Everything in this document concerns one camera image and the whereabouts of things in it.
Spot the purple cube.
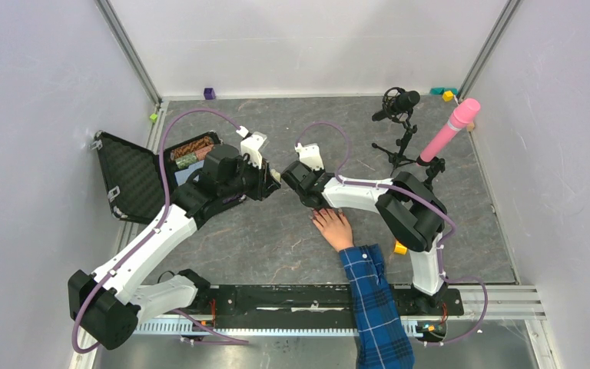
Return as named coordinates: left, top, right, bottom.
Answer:
left=203, top=87, right=217, bottom=100

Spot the teal block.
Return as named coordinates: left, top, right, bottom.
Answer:
left=429, top=87, right=459, bottom=95

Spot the blue plaid sleeve forearm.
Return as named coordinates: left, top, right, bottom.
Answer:
left=339, top=244, right=415, bottom=368

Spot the black poker chip case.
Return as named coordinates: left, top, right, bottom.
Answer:
left=92, top=131, right=222, bottom=224

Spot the black microphone on tripod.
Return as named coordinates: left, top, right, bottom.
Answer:
left=370, top=86, right=423, bottom=177

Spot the small nail polish bottle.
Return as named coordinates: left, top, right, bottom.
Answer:
left=270, top=169, right=281, bottom=183

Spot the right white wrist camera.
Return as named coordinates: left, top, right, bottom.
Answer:
left=295, top=142, right=325, bottom=171

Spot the purple cable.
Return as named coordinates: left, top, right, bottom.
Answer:
left=294, top=121, right=489, bottom=347
left=71, top=107, right=250, bottom=355

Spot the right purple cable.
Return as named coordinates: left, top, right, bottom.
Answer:
left=294, top=121, right=489, bottom=347

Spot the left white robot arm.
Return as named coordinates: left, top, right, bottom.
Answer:
left=68, top=144, right=281, bottom=350

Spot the yellow block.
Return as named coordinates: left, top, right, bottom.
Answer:
left=393, top=241, right=408, bottom=255

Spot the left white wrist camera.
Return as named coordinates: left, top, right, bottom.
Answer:
left=236, top=125, right=267, bottom=169

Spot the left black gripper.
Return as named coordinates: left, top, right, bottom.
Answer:
left=220, top=153, right=280, bottom=201

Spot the small yellow cube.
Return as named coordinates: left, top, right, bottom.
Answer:
left=442, top=90, right=454, bottom=101

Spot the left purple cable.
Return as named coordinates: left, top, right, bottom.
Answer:
left=71, top=107, right=250, bottom=355

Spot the person hand with painted nails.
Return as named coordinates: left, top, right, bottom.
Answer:
left=311, top=208, right=354, bottom=252

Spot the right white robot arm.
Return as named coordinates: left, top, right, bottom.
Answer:
left=281, top=161, right=448, bottom=314

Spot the pink foam cylinder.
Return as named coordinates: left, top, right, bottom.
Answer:
left=416, top=98, right=481, bottom=166

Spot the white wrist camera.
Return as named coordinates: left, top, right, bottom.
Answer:
left=295, top=142, right=325, bottom=171
left=236, top=125, right=267, bottom=169

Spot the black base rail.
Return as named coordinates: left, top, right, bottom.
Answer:
left=181, top=284, right=465, bottom=330

